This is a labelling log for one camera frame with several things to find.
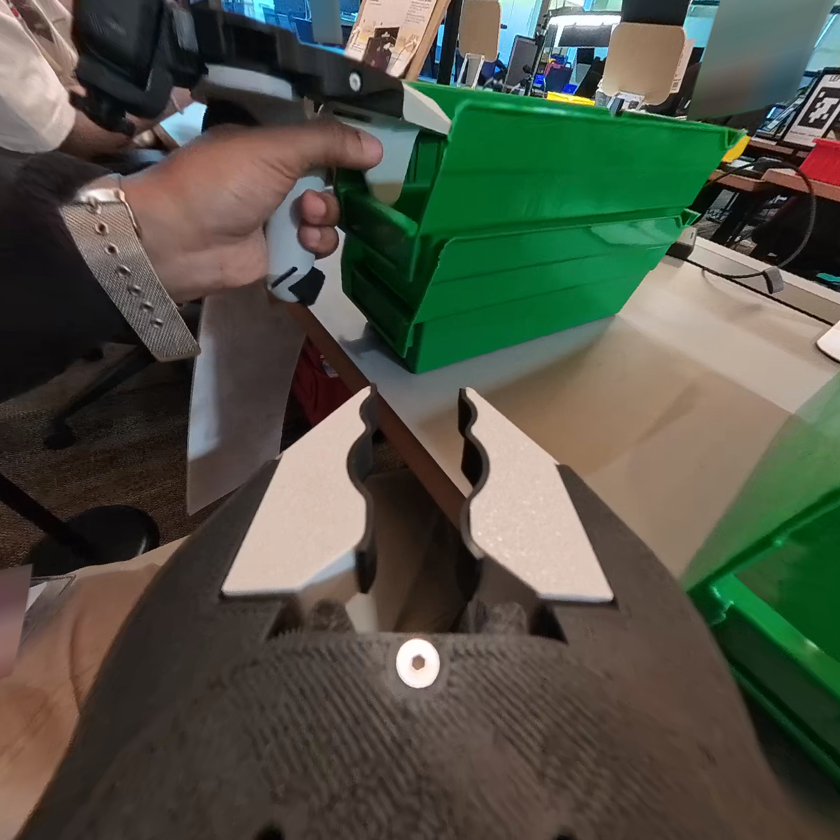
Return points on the silver mesh wristwatch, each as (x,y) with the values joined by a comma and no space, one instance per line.
(131,282)

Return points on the black-white marker sign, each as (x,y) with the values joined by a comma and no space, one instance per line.
(820,108)

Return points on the grey desk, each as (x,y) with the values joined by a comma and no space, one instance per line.
(590,407)

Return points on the long wooden workbench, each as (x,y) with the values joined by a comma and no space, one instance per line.
(794,178)

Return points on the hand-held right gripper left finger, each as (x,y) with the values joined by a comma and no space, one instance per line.
(302,528)

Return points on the black office chair base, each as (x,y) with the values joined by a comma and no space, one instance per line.
(111,538)
(59,434)

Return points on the black steel pillar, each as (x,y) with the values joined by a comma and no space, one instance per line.
(447,39)

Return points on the brown-sheet document stand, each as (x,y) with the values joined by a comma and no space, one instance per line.
(394,33)

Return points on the dark red bag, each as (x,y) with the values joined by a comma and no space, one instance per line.
(315,387)

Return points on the person's left hand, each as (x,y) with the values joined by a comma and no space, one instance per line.
(210,210)

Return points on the large red bin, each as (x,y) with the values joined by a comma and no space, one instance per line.
(823,164)

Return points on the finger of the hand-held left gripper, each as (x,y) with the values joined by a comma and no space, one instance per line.
(423,111)

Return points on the person's tan trouser leg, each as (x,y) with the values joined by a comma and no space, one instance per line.
(59,735)

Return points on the white document stand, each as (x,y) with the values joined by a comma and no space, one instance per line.
(830,341)

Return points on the pale grey panel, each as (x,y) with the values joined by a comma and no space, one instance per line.
(236,394)

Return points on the cardboard display board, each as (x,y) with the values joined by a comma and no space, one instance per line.
(646,59)
(479,26)

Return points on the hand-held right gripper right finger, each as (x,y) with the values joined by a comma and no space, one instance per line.
(538,535)

